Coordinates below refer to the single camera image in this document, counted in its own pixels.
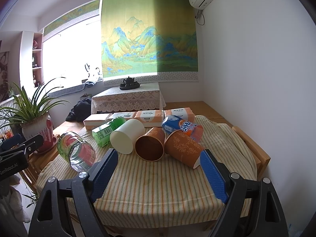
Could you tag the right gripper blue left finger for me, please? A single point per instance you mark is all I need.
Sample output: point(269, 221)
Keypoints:
point(100, 174)

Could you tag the green landscape roller blind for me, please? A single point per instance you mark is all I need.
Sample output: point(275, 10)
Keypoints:
point(155, 39)

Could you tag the white red flower pot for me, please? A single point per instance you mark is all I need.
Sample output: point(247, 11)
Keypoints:
point(42, 125)

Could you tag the far right orange tissue pack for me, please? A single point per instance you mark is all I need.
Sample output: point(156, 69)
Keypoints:
point(184, 113)

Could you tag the green plastic cup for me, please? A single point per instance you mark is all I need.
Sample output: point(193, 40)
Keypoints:
point(102, 133)

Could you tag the grapefruit label plastic cup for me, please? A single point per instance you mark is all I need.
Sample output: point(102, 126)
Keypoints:
point(76, 151)

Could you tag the white wall shelf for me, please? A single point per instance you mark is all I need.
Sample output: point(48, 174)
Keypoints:
point(30, 61)

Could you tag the low table lace cloth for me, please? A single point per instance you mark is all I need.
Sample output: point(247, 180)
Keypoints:
point(146, 97)

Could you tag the red blossom wall picture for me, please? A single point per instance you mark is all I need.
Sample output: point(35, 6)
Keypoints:
point(4, 76)

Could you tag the raised roller blind left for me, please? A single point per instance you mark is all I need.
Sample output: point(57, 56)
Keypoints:
point(71, 18)

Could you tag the orange tissue pack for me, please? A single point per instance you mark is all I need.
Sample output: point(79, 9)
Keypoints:
point(184, 113)
point(150, 118)

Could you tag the blue orange plastic cup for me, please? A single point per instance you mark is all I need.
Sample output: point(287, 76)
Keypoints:
point(173, 123)

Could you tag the black bag on floor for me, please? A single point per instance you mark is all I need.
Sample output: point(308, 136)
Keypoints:
point(80, 111)

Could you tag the brown patterned paper cup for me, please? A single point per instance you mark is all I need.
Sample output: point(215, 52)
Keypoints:
point(184, 149)

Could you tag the white paper cup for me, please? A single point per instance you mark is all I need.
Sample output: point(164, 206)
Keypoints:
point(123, 139)

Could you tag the brown paper cup open-facing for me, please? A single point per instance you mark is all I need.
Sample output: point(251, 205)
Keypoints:
point(150, 147)

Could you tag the wooden slatted plant stand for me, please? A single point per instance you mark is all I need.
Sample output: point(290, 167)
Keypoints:
point(38, 162)

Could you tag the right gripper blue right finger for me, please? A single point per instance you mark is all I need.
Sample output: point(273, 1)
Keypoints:
point(216, 175)

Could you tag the spider plant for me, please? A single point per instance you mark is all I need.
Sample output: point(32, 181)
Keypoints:
point(26, 109)

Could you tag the wooden table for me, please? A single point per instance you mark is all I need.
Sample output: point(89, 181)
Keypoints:
point(251, 148)

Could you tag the black teapot on tray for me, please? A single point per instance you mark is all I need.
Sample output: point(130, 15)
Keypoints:
point(129, 83)

